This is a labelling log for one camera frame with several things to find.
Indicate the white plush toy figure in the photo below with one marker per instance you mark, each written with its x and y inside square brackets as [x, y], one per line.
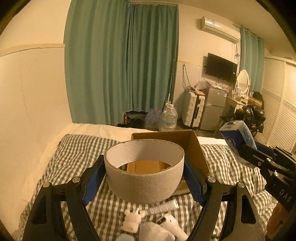
[132, 221]

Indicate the white air conditioner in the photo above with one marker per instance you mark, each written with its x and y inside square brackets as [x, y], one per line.
[219, 29]

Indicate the black wall television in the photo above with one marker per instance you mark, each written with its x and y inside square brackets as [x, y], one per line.
[221, 68]

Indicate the large clear water bottle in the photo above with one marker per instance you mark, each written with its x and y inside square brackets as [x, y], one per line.
[169, 118]

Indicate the oval white vanity mirror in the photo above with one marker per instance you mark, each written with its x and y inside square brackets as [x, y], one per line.
[243, 82]

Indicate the green curtain right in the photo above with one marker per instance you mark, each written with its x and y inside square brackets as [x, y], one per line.
[252, 58]

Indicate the black bags pile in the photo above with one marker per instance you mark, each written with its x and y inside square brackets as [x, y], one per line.
[252, 114]

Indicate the white suitcase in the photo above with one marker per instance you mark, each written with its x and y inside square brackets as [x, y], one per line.
[193, 108]

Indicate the clear plastic bag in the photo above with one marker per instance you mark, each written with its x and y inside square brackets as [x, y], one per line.
[152, 119]

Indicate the brown cardboard box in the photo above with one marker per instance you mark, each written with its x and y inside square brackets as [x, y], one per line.
[161, 155]

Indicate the black basket by curtain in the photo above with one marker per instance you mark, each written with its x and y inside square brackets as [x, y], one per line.
[133, 119]

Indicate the white earbuds case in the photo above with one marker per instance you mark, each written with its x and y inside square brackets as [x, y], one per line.
[169, 223]

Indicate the green curtain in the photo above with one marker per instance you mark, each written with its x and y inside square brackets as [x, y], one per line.
[252, 58]
[119, 57]

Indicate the grey checkered bed cover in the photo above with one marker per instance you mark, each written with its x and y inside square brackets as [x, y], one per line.
[189, 210]

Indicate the white tape roll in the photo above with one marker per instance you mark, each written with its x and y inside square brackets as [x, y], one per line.
[130, 187]

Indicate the white dressing table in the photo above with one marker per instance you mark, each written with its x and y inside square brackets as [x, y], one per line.
[232, 105]

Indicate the green curtain left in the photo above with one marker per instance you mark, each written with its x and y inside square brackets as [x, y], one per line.
[119, 57]

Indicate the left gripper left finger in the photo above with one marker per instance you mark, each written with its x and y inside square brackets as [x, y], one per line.
[45, 221]

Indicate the silver mini fridge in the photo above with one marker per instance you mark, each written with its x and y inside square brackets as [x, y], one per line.
[213, 108]

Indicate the cream bed sheet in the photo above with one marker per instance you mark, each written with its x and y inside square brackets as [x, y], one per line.
[78, 147]

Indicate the blue tissue pack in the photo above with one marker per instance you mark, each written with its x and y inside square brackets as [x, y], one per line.
[236, 133]

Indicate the white louvered wardrobe doors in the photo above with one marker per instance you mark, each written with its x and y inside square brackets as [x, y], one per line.
[278, 91]

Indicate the white cream tube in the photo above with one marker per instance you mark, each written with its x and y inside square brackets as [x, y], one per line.
[162, 208]

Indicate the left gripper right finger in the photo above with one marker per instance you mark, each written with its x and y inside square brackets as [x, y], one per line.
[241, 221]

